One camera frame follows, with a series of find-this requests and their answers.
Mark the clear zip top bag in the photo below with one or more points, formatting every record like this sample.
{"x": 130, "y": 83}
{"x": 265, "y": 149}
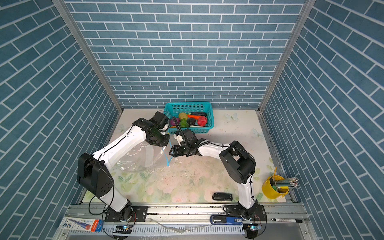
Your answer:
{"x": 144, "y": 157}

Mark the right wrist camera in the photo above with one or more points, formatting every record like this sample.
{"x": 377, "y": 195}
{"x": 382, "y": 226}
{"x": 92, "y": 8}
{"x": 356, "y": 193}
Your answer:
{"x": 188, "y": 136}

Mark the green leafy vegetable toy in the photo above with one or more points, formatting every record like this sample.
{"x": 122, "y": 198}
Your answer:
{"x": 184, "y": 123}

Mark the blue black device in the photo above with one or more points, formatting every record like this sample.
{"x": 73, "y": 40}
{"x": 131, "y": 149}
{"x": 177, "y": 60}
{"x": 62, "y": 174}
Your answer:
{"x": 225, "y": 220}

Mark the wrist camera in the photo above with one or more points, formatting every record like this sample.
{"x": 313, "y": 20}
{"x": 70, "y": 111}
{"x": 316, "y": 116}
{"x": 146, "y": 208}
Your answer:
{"x": 160, "y": 120}
{"x": 188, "y": 136}

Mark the teal plastic basket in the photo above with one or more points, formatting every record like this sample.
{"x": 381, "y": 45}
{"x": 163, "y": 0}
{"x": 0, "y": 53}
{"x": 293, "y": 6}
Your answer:
{"x": 172, "y": 110}

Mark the orange carrot toy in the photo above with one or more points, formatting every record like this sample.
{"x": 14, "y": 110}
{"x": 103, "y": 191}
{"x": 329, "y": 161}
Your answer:
{"x": 194, "y": 117}

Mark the yellow pencil cup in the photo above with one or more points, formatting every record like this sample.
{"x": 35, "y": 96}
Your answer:
{"x": 271, "y": 191}

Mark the bundle of pencils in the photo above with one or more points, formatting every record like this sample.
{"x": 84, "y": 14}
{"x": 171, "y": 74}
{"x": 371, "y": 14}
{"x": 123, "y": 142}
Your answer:
{"x": 285, "y": 184}

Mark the dark eggplant toy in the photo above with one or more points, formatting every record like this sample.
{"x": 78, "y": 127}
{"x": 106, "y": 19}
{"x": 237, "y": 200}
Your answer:
{"x": 198, "y": 114}

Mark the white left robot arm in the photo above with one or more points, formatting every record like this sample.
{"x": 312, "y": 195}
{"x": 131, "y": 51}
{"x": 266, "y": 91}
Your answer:
{"x": 94, "y": 169}

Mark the purple onion toy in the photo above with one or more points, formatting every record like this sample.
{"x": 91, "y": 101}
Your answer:
{"x": 174, "y": 121}

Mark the black marker pen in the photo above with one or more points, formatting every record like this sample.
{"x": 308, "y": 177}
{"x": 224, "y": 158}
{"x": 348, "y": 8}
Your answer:
{"x": 280, "y": 220}

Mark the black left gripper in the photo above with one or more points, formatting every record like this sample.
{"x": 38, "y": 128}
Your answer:
{"x": 165, "y": 143}

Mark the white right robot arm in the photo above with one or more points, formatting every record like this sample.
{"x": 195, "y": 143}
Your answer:
{"x": 239, "y": 164}

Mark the black stapler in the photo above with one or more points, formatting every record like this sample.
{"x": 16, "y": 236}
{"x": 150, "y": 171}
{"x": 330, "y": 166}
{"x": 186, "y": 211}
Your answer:
{"x": 219, "y": 196}

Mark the black avocado toy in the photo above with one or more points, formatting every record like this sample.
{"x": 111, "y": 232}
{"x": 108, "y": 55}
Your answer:
{"x": 191, "y": 121}

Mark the red blue printed box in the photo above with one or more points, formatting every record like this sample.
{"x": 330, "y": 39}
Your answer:
{"x": 79, "y": 224}

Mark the yellow potato toy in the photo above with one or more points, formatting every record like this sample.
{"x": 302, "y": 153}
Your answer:
{"x": 183, "y": 116}

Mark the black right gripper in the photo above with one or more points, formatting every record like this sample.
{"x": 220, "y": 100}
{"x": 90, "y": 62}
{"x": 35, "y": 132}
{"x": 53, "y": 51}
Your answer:
{"x": 177, "y": 151}

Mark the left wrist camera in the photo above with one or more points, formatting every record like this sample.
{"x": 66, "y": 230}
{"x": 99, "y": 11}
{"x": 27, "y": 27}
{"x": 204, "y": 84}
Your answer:
{"x": 160, "y": 120}

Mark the aluminium rail base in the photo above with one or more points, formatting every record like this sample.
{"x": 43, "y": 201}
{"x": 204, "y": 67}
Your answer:
{"x": 184, "y": 220}

